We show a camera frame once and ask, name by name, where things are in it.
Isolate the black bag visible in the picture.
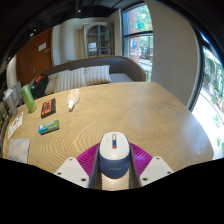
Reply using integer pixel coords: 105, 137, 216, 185
29, 74, 50, 100

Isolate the white squeeze tube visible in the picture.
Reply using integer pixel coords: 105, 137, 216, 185
66, 88, 81, 112

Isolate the black and orange box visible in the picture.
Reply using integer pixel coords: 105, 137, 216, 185
40, 98, 57, 119

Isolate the white and blue computer mouse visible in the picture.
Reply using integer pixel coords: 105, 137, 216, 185
98, 131, 132, 180

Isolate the green drink can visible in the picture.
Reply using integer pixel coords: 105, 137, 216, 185
20, 84, 38, 114

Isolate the white sticker sheet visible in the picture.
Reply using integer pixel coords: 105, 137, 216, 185
7, 112, 25, 140

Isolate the dark framed window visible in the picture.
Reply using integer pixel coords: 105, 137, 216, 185
121, 3, 155, 83

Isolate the green and blue packet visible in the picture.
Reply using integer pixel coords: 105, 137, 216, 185
37, 119, 61, 136

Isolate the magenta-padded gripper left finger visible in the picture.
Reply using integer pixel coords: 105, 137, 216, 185
54, 143, 101, 190

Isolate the grey curved sofa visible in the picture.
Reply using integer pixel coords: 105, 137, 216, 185
28, 55, 147, 100

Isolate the arched glass door cabinet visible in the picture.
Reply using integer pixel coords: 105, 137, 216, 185
82, 22, 115, 59

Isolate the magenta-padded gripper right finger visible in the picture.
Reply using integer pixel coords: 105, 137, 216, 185
128, 142, 175, 190

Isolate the white door sign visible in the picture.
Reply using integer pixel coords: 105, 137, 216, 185
37, 41, 48, 52

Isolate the striped beige cushion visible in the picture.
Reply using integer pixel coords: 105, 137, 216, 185
83, 64, 113, 86
44, 73, 60, 96
53, 67, 88, 93

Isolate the sky print mouse pad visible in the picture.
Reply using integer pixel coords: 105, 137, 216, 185
7, 137, 31, 164

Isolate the brown wooden door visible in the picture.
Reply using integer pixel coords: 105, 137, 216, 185
15, 27, 54, 86

